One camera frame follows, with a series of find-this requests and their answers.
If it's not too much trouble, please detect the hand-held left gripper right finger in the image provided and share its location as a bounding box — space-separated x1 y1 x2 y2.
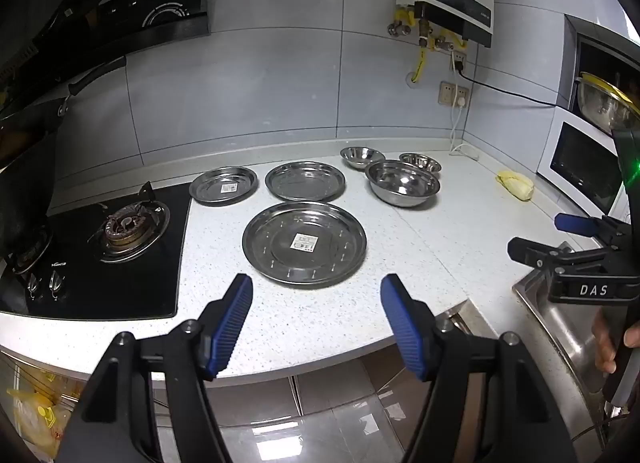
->
380 274 581 463

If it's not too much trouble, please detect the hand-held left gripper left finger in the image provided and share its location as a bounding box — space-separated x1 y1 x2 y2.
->
50 273 254 463

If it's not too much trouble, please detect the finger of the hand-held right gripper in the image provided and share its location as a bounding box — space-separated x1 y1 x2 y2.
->
507 236 603 275
554 212 623 250

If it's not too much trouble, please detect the large steel plate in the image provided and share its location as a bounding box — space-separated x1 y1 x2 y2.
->
242 201 368 288

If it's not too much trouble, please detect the small steel plate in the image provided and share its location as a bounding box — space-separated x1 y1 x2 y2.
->
189 166 259 206

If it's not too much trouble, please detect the small steel bowl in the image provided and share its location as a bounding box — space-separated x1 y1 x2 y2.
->
398 152 443 174
340 146 381 171

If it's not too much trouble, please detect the large steel bowl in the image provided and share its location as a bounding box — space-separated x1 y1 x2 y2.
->
364 159 442 208

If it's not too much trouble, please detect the medium steel plate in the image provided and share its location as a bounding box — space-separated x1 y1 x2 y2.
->
264 161 347 204

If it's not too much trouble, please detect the person's right hand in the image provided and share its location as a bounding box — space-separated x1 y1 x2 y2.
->
591 314 640 375

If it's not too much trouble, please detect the steel sink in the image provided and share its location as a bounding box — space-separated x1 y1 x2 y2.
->
512 242 632 446

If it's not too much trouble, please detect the white microwave oven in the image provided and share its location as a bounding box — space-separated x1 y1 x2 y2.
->
537 108 632 216

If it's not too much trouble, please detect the yellow cloth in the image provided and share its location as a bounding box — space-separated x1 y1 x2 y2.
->
495 170 536 202

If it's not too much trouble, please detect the black glass gas cooktop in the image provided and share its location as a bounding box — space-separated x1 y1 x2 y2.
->
0 183 194 322

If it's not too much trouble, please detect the clear glass bowl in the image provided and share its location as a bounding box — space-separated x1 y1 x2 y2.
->
577 72 640 132

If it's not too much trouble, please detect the stove burner with grate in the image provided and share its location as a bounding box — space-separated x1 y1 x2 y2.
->
5 233 54 277
87 183 172 264

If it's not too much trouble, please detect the black framed cabinet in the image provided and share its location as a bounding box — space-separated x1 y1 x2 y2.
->
564 14 640 130

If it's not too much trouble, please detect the yellow plastic bag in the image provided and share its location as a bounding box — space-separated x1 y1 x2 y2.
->
5 372 87 460

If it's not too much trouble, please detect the white cable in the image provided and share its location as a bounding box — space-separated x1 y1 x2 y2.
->
448 103 481 160

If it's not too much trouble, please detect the black cable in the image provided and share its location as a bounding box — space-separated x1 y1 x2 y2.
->
456 65 571 108

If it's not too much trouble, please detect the yellow gas hose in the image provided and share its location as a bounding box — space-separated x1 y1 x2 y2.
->
411 8 432 84

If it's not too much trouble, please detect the black wok with handle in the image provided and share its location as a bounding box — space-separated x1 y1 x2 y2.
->
0 57 127 264

